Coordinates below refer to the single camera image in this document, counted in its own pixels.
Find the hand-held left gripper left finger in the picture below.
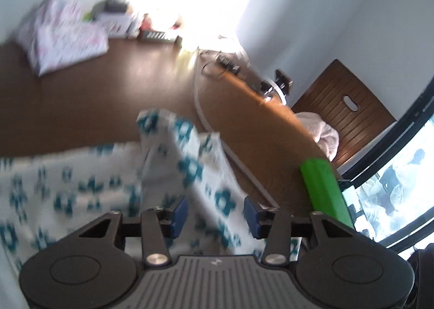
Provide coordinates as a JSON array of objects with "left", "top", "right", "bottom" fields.
[{"left": 79, "top": 195, "right": 189, "bottom": 268}]

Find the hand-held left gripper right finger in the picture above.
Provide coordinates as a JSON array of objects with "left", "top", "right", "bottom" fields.
[{"left": 244, "top": 196, "right": 357, "bottom": 267}]

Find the white cloth with teal flowers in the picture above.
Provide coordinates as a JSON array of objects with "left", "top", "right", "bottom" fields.
[{"left": 0, "top": 108, "right": 302, "bottom": 272}]

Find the green plastic panel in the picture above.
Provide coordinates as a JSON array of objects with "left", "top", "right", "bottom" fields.
[{"left": 300, "top": 157, "right": 355, "bottom": 230}]

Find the pale fluffy cloth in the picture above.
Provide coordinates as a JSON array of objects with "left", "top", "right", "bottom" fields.
[{"left": 293, "top": 112, "right": 340, "bottom": 162}]

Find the brown wooden slatted panel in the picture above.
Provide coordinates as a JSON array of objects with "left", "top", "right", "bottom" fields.
[{"left": 292, "top": 59, "right": 397, "bottom": 170}]

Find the metal phone holder stand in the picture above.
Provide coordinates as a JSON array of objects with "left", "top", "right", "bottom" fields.
[{"left": 251, "top": 77, "right": 287, "bottom": 104}]

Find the black phone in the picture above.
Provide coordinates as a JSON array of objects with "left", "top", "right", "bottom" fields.
[{"left": 275, "top": 69, "right": 293, "bottom": 96}]

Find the black adapter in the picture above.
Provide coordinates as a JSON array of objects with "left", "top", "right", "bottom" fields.
[{"left": 217, "top": 55, "right": 240, "bottom": 74}]

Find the dark green box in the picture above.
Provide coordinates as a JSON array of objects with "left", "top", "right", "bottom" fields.
[{"left": 141, "top": 29, "right": 180, "bottom": 43}]

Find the flat grey tin box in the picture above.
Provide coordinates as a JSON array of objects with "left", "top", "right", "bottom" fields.
[{"left": 98, "top": 12, "right": 133, "bottom": 38}]

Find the pink floral cloth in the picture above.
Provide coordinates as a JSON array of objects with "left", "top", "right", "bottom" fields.
[{"left": 15, "top": 0, "right": 110, "bottom": 77}]

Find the small black box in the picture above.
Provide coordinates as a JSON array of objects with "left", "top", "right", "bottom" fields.
[{"left": 93, "top": 0, "right": 127, "bottom": 15}]

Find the thick white cable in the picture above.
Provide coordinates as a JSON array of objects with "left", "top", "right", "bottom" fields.
[{"left": 193, "top": 50, "right": 282, "bottom": 210}]

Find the black window frame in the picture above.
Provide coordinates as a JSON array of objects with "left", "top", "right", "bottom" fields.
[{"left": 339, "top": 85, "right": 434, "bottom": 252}]

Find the black cable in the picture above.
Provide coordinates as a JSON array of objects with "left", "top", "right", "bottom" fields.
[{"left": 202, "top": 60, "right": 234, "bottom": 77}]

